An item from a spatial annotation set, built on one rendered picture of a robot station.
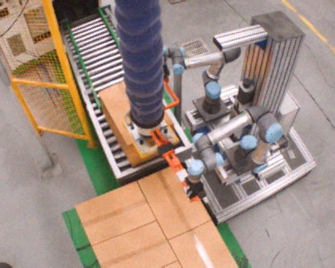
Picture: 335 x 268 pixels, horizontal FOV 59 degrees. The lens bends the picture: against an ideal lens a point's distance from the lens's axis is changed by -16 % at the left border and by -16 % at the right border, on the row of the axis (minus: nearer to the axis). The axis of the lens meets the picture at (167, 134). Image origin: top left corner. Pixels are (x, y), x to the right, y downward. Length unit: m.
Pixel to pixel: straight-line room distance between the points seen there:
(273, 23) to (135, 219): 1.86
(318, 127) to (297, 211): 1.17
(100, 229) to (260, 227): 1.58
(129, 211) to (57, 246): 1.02
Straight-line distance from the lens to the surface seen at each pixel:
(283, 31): 1.96
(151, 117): 2.18
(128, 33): 1.65
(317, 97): 4.52
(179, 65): 2.27
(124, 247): 2.77
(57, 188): 3.69
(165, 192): 2.89
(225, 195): 3.27
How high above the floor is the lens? 3.22
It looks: 58 degrees down
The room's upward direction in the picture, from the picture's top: 2 degrees counter-clockwise
